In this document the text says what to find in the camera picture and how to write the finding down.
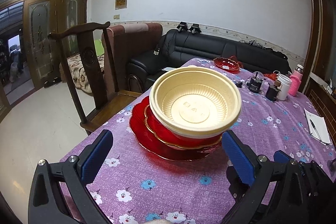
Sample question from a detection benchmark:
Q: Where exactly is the red gold-rimmed plate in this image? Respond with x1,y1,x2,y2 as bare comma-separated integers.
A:
144,105,222,150

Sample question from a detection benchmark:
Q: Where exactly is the beige plastic bowl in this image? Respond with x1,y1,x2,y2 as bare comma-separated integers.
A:
149,65,242,139

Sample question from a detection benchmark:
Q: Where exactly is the red wedding plate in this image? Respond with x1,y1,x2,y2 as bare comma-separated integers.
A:
129,96,222,161

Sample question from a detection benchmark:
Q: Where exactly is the person's hand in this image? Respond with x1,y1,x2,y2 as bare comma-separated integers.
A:
144,219,171,224

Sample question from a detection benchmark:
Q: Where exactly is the white notebook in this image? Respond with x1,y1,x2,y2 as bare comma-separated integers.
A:
304,109,331,145

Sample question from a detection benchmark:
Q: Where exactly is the black pen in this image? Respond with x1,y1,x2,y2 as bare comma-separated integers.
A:
310,119,322,141

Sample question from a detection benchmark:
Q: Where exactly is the black device with cork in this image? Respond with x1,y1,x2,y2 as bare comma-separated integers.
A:
265,80,281,102

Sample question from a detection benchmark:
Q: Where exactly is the wooden side cabinet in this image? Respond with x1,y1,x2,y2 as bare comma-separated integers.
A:
305,79,336,127

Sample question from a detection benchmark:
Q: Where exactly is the white plastic jar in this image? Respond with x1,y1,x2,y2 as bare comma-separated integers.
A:
277,73,292,101

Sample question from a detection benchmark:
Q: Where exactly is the black power adapter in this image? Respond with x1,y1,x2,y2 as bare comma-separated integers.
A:
246,72,264,93

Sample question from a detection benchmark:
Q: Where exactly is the pink sleeved thermos bottle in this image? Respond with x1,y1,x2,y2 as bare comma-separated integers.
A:
288,64,303,96

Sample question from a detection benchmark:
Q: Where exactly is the small black plug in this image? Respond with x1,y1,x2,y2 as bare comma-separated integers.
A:
235,81,243,88

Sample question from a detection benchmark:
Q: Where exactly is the far red plate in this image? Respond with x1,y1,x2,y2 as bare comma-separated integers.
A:
214,57,240,74

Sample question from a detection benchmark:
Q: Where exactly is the red plastic bag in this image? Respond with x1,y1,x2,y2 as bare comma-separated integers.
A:
229,55,244,68

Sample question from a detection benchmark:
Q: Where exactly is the dark wooden chair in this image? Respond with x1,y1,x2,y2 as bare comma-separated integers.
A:
48,22,141,135

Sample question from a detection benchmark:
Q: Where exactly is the black leather sofa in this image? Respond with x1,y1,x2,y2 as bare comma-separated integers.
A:
126,30,291,91

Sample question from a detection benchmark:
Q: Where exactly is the brown fabric armchair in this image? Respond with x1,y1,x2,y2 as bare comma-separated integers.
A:
106,23,163,90

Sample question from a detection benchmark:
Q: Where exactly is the wooden glass door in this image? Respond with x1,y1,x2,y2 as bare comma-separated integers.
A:
1,0,87,118

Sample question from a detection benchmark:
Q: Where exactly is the small wall plaque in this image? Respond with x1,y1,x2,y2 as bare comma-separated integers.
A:
114,0,127,10

